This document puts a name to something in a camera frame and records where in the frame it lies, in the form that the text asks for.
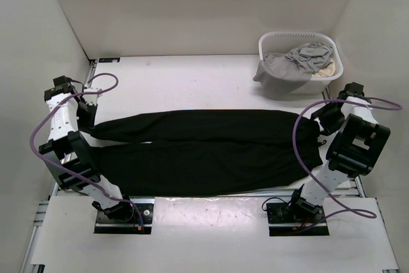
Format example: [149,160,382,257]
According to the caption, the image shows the black trousers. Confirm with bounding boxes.
[87,109,322,197]

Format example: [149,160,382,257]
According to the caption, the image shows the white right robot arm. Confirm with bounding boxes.
[261,82,390,225]

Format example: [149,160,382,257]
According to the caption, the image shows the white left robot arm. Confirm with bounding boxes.
[32,75,137,222]

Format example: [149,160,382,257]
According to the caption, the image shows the beige garment in basket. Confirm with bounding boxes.
[312,58,336,78]

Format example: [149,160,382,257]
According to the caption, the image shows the dark label sticker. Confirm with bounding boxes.
[98,58,120,63]

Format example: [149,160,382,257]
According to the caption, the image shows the grey garment in basket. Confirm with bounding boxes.
[253,42,334,98]

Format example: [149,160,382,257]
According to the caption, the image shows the white laundry basket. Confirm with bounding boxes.
[253,31,344,98]

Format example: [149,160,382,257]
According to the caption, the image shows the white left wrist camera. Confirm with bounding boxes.
[82,88,102,107]

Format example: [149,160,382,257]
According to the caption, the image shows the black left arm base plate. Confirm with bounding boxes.
[94,198,155,235]

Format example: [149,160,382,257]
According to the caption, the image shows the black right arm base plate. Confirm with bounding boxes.
[264,203,329,237]

